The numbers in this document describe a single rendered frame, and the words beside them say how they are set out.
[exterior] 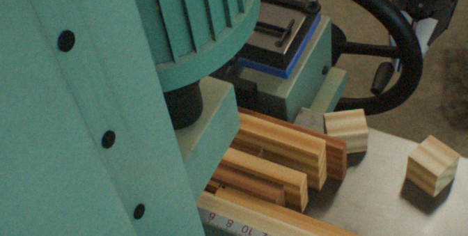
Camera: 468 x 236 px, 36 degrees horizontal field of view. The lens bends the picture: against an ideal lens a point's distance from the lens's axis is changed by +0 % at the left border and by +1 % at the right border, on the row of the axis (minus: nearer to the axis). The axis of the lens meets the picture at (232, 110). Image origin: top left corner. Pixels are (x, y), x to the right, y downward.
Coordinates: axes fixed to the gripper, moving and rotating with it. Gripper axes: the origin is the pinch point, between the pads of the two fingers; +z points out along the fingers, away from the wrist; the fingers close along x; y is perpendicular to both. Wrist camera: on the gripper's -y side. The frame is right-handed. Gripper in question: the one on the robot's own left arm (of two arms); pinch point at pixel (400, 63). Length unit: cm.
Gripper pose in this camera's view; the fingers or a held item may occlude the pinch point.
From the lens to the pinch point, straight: 112.0
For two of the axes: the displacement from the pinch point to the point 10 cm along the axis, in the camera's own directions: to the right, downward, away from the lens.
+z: -3.6, 9.3, -0.6
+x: -8.7, -3.1, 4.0
